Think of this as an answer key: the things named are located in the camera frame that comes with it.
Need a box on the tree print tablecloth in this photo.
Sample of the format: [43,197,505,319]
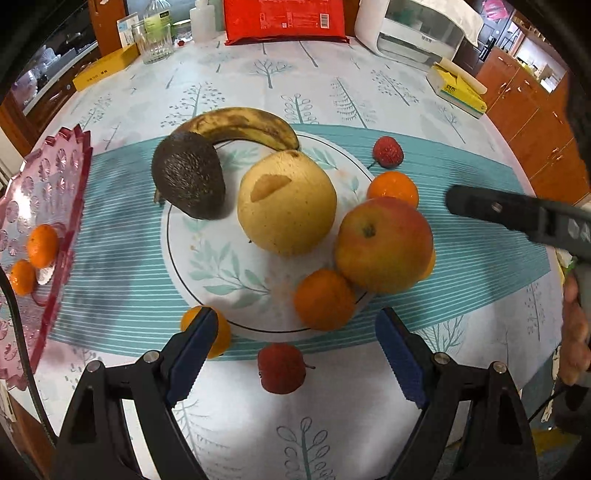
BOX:
[28,32,573,480]

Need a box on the white countertop appliance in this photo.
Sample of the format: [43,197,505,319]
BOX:
[355,0,483,72]

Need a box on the clear bottle green label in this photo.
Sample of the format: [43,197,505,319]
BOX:
[144,0,172,35]

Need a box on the small white carton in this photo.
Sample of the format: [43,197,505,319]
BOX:
[117,14,141,47]

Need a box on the wooden cabinet with handles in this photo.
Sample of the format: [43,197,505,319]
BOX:
[475,46,591,204]

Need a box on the red lychee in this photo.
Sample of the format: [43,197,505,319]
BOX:
[257,343,307,394]
[373,136,404,168]

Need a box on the white plastic bottle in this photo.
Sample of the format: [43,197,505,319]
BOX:
[190,0,218,42]

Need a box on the teal striped placemat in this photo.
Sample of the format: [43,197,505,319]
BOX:
[46,124,552,363]

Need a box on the yellow flat box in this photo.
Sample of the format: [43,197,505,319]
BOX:
[72,44,139,92]

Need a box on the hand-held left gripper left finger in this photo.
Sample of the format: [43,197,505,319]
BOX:
[54,305,219,480]

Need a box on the pink plastic fruit tray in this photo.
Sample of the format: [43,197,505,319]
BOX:
[0,126,93,391]

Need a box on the clear glass jar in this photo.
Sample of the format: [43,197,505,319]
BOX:
[132,21,174,64]

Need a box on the orange tangerine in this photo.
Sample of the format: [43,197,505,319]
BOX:
[367,171,420,208]
[9,260,37,296]
[180,305,232,360]
[294,269,357,330]
[27,224,60,269]
[418,249,437,282]

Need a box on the spotted yellow banana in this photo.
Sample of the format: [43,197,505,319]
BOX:
[154,107,301,205]

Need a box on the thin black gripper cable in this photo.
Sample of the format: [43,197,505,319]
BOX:
[529,387,570,422]

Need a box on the yellow pear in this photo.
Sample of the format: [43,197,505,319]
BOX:
[237,149,337,256]

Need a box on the red apple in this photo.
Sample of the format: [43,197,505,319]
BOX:
[334,197,435,295]

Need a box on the person's right hand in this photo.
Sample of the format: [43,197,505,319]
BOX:
[553,276,591,387]

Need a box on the red plastic packet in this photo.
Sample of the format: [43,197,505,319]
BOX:
[224,0,349,46]

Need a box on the dark avocado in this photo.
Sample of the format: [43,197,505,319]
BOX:
[151,131,227,220]

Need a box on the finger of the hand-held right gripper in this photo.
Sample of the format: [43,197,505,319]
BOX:
[446,185,554,242]

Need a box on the person's right forearm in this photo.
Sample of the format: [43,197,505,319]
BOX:
[554,382,591,435]

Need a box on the wooden display cabinet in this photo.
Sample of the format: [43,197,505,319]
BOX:
[0,0,123,158]

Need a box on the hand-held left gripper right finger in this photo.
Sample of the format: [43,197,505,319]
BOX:
[375,307,539,480]

